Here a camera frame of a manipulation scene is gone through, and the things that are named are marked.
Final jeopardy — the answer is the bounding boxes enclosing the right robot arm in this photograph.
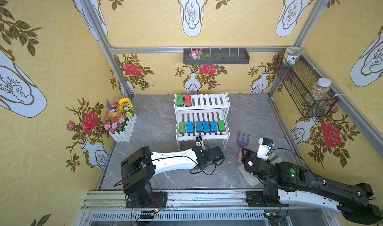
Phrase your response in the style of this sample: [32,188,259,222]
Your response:
[241,148,383,225]

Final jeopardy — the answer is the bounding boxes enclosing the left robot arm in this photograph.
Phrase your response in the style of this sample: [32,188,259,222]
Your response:
[115,146,224,208]

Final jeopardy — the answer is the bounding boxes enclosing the green eraser lower shelf right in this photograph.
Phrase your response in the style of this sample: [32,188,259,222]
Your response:
[217,120,226,132]

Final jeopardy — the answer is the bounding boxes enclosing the green eraser lower shelf left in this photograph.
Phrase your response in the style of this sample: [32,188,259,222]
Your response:
[178,122,186,134]

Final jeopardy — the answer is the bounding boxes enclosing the white wooden two-tier shelf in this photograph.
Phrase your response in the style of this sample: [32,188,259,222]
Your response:
[174,92,230,149]

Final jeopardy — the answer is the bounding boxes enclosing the white gardening glove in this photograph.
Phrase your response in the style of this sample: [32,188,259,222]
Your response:
[238,152,283,188]

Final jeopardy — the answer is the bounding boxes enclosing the blue eraser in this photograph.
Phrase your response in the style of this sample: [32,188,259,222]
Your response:
[202,121,210,133]
[186,121,194,133]
[209,121,218,133]
[195,121,203,133]

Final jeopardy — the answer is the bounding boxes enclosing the flower bouquet in white planter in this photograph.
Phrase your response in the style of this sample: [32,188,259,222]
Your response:
[104,98,137,142]

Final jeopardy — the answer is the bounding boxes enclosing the clear jar white lid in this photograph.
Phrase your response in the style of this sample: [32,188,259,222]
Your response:
[309,77,332,101]

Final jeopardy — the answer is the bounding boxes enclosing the jar with patterned label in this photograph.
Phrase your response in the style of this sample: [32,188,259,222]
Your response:
[282,46,302,67]

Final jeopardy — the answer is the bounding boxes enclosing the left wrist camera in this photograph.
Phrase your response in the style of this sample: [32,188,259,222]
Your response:
[195,136,204,149]

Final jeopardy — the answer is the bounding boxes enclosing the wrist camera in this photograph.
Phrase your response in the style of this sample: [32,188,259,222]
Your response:
[195,136,204,149]
[257,137,274,161]

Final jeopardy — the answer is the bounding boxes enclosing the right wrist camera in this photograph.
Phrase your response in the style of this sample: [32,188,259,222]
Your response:
[257,137,274,161]

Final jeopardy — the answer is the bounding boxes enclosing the purple garden fork pink handle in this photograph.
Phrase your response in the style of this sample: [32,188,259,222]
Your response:
[237,131,250,165]

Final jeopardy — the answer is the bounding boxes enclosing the black wire wall basket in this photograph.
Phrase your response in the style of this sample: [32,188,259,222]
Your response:
[275,52,338,118]

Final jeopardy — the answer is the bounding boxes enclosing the grey wall tray with flowers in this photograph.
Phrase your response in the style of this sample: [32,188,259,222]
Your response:
[183,47,250,65]

